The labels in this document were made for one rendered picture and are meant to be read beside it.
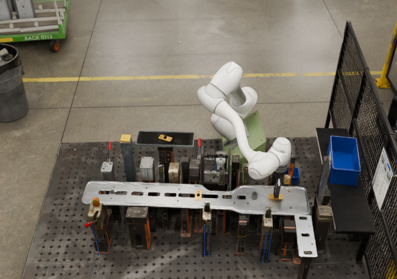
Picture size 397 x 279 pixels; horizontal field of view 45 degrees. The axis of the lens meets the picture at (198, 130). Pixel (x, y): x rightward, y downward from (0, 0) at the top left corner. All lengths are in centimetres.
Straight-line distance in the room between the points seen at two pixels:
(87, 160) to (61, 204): 44
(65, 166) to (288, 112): 257
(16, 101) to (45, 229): 225
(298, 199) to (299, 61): 333
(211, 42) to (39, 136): 256
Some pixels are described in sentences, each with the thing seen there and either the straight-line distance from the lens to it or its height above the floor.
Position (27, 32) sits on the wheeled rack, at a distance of 646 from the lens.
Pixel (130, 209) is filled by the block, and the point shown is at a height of 103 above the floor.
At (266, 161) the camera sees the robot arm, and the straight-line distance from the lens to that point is 259.
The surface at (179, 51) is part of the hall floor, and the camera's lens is 623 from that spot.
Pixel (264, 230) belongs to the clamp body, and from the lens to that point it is 282.
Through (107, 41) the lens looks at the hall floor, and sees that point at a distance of 657.
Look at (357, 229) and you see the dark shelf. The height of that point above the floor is 103.
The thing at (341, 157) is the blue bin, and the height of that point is 103.
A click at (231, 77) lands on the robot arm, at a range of 289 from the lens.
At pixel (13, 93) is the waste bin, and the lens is 525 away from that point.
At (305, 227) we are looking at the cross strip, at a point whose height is 100.
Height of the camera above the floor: 322
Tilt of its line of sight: 40 degrees down
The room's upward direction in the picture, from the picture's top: 1 degrees counter-clockwise
